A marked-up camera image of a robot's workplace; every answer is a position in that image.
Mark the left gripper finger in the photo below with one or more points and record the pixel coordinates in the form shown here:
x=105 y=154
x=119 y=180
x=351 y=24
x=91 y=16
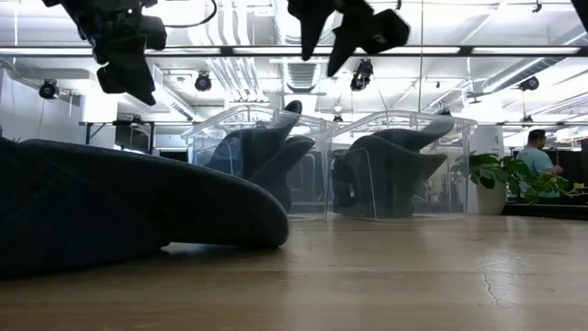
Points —
x=105 y=80
x=133 y=73

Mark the dark olive cap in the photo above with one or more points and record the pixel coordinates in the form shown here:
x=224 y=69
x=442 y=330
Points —
x=381 y=179

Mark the blue denim cap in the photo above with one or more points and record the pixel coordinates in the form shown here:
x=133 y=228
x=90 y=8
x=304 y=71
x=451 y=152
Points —
x=115 y=207

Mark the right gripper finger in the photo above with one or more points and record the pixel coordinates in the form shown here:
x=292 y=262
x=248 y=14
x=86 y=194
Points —
x=312 y=20
x=347 y=41

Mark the black ceiling spotlight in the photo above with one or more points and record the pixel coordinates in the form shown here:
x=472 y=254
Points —
x=203 y=82
x=48 y=89
x=529 y=83
x=362 y=76

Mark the white column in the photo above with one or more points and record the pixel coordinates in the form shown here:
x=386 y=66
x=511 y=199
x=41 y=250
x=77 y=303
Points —
x=487 y=140

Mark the blue-grey cap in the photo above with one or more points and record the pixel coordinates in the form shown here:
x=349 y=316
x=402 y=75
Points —
x=257 y=147

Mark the person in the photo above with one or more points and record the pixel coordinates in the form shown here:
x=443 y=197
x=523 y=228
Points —
x=535 y=161

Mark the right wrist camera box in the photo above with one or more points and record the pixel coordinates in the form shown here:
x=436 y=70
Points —
x=388 y=30

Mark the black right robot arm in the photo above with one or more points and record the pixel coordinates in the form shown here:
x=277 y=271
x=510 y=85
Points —
x=582 y=9

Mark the clear plastic bin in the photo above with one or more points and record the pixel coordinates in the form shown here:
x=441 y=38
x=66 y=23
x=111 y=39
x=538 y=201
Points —
x=459 y=184
x=202 y=151

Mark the potted green plant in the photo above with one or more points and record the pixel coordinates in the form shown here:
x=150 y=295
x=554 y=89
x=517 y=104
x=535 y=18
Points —
x=491 y=197

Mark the black aluminium frame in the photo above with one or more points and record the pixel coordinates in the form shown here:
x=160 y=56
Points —
x=551 y=211

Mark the black-legged background table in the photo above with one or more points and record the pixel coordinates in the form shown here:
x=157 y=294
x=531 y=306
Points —
x=115 y=122

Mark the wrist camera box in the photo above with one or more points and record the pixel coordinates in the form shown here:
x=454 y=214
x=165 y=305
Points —
x=154 y=32
x=388 y=30

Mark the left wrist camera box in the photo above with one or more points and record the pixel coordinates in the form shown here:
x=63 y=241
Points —
x=154 y=32

